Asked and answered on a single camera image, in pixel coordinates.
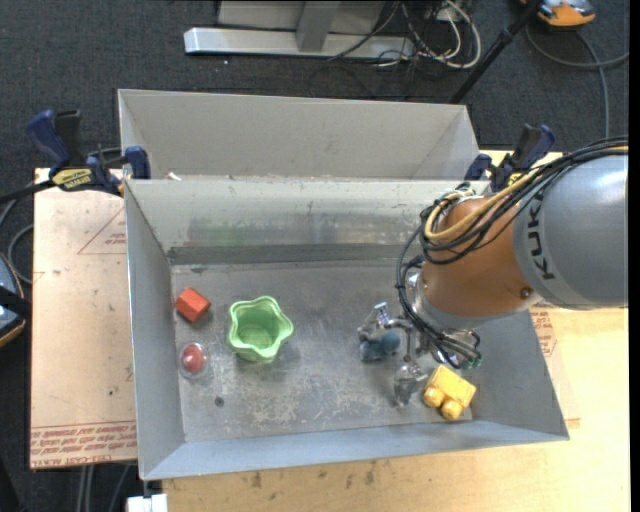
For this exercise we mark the blue-grey toy animal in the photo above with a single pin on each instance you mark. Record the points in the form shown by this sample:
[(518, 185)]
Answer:
[(382, 346)]

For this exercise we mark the yellow toy brick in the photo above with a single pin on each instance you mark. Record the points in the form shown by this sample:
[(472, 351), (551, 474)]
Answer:
[(450, 392)]

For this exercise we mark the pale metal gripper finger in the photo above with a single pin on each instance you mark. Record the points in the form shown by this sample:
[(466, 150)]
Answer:
[(380, 314), (407, 385)]

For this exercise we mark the green wavy-rimmed cup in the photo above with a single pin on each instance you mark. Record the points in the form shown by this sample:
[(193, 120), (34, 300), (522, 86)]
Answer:
[(257, 327)]

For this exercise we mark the grey metal bin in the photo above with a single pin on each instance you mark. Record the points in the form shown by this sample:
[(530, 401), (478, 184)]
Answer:
[(310, 385)]

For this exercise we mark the red-orange block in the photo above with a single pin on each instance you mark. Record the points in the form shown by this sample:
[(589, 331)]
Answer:
[(192, 304)]

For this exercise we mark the red ball in clear dome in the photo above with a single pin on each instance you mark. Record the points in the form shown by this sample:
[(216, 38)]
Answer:
[(193, 359)]

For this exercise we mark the brown cardboard board red print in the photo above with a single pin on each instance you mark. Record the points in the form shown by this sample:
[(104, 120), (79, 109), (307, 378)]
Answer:
[(80, 300)]

